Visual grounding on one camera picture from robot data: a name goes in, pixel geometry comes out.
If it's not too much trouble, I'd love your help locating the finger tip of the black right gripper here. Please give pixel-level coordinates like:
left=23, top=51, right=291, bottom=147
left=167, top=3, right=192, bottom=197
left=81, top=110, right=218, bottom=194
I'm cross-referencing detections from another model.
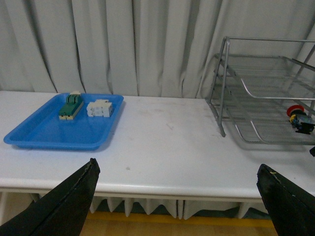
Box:
left=310, top=147, right=315, bottom=156

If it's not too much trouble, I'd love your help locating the white circuit breaker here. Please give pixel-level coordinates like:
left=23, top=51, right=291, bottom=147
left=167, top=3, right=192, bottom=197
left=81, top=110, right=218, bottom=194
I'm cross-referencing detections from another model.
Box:
left=86, top=99, right=114, bottom=118

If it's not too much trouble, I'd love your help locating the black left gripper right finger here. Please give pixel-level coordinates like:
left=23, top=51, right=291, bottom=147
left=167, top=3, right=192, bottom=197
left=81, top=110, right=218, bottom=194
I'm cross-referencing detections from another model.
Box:
left=256, top=164, right=315, bottom=236

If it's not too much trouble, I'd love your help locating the green knife switch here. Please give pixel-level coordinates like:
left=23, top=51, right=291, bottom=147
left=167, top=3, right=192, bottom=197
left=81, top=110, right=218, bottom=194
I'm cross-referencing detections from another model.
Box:
left=59, top=91, right=84, bottom=120

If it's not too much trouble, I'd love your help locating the silver wire mesh rack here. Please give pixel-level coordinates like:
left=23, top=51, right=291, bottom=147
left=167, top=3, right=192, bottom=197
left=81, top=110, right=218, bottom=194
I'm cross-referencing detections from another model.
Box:
left=206, top=36, right=315, bottom=146

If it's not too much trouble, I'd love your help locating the red emergency stop button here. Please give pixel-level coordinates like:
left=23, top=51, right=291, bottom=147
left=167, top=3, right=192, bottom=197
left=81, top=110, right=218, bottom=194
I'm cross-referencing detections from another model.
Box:
left=286, top=104, right=315, bottom=135

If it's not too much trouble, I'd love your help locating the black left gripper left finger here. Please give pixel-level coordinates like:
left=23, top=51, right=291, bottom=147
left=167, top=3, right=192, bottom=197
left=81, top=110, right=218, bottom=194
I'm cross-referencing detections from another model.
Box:
left=0, top=158, right=100, bottom=236

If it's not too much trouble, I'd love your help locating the blue plastic tray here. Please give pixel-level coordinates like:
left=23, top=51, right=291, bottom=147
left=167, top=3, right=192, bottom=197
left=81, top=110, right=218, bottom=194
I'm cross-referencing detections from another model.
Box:
left=3, top=93, right=124, bottom=150

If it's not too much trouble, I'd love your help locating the white curtain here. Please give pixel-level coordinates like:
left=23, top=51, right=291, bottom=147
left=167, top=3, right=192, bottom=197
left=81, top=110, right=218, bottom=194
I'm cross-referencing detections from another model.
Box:
left=0, top=0, right=315, bottom=98

